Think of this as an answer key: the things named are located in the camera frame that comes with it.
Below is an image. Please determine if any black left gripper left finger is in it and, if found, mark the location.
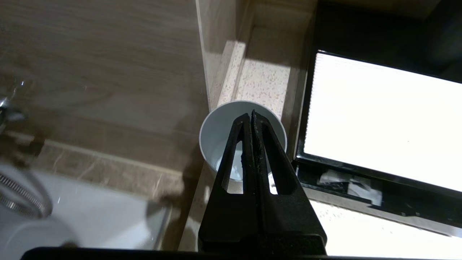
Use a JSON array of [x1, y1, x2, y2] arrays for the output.
[[198, 113, 257, 253]]

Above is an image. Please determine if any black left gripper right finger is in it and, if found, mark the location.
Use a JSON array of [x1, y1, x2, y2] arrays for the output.
[[252, 110, 327, 253]]

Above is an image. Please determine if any grey plastic cup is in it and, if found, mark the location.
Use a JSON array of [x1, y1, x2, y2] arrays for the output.
[[199, 100, 288, 183]]

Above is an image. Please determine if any black box with white top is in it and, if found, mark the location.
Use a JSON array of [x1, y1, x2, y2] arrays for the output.
[[294, 0, 462, 194]]

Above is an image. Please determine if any small clear plastic packet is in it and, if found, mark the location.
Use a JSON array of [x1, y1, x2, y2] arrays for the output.
[[347, 178, 383, 206], [318, 169, 350, 187]]

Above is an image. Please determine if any white bathtub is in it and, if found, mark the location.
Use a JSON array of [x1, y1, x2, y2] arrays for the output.
[[0, 162, 171, 253]]

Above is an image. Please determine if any chrome bathtub valve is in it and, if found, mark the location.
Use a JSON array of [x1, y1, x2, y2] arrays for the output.
[[0, 81, 29, 125]]

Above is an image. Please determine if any chrome shower hose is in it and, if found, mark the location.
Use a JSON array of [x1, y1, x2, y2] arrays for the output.
[[0, 170, 53, 219]]

